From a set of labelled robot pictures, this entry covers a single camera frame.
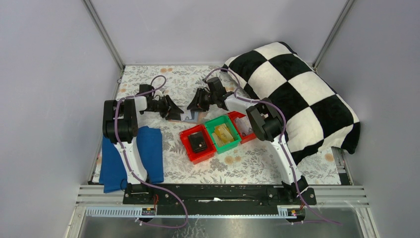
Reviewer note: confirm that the silver white credit cards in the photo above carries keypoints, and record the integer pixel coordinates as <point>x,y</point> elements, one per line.
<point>243,125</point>

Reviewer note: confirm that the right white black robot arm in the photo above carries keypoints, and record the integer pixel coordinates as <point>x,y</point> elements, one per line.
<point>267,121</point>

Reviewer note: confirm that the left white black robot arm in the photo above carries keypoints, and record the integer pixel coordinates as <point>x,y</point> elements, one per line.
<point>120,126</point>

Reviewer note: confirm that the red plastic bin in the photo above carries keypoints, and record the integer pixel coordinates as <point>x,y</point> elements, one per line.
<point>234,115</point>
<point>196,158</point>

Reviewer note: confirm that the blue folded cloth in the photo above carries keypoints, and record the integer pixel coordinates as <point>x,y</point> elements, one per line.
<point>113,175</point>

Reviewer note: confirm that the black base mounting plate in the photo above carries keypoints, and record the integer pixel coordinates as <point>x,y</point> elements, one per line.
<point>266,194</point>

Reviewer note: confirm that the aluminium frame rail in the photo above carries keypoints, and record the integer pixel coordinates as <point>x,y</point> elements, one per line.
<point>317,196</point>

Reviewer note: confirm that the green plastic bin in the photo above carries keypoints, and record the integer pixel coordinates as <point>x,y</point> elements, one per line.
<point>211,124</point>

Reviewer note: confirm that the floral patterned table mat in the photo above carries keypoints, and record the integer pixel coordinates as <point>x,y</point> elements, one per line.
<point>248,163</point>

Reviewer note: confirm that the left red plastic bin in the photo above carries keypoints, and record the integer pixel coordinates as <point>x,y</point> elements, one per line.
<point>196,158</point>

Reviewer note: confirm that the black white checkered blanket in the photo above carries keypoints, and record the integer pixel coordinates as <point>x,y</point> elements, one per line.
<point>317,117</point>

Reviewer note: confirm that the white silver credit card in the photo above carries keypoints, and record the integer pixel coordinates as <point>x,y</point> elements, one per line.
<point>189,116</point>

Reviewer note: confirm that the black card stack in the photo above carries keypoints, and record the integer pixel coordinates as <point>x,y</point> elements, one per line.
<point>197,142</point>

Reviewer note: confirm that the gold credit cards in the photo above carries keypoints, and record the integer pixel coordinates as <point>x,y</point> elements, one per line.
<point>222,135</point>

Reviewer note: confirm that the right red plastic bin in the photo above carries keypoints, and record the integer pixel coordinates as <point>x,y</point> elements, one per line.
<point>234,115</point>

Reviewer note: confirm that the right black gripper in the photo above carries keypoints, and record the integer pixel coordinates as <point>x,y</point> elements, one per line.
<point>203,99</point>

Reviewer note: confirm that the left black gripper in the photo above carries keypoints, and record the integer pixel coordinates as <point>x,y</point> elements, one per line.
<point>164,106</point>

